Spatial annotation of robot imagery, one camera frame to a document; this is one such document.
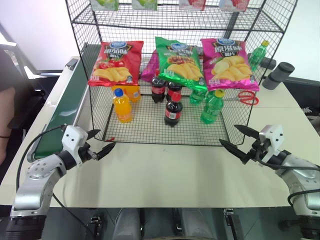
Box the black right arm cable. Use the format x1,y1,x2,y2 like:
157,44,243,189
255,158,320,209

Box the red fruit drink carton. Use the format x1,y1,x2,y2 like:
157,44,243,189
218,0,251,13
178,0,207,11

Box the red handled scissors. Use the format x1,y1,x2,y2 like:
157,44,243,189
224,90,260,105

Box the magenta potato chips bag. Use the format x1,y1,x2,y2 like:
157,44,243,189
200,37,261,92
140,49,161,82

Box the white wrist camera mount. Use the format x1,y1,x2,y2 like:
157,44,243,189
258,124,285,164
60,125,89,168

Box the black wire mesh rack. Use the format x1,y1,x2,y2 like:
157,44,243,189
65,0,299,147

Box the grey and black cylinder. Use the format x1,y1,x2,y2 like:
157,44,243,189
262,62,296,91

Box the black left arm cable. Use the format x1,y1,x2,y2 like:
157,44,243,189
15,124,89,240

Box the green soda bottle yellow cap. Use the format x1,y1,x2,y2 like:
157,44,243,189
188,87,209,106
247,40,271,73
200,89,226,125

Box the cola bottle red label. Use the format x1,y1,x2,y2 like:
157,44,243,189
151,69,168,104
163,93,184,127
166,80,183,102

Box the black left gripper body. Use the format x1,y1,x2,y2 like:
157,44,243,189
77,141,99,163

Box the red potato chips bag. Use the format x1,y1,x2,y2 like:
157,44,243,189
88,40,145,87

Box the green potato chips bag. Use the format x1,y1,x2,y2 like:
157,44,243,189
154,36,209,92

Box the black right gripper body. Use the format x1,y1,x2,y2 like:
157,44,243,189
249,138,271,164

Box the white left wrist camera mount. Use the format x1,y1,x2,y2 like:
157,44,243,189
60,125,89,168

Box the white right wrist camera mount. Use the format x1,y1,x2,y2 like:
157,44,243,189
258,124,285,164

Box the green apple drink carton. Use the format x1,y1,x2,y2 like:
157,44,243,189
131,0,159,11
90,0,120,11

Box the green conveyor belt grey frame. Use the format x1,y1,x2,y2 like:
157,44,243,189
25,42,102,162

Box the orange soda bottle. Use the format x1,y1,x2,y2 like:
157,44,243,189
112,87,133,124
111,85,142,104

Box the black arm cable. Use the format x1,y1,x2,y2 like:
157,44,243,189
255,158,320,209
15,124,89,240

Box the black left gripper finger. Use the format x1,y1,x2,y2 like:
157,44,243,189
87,128,102,141
95,142,117,161

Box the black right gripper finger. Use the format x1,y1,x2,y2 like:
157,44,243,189
218,138,251,165
233,124,260,139

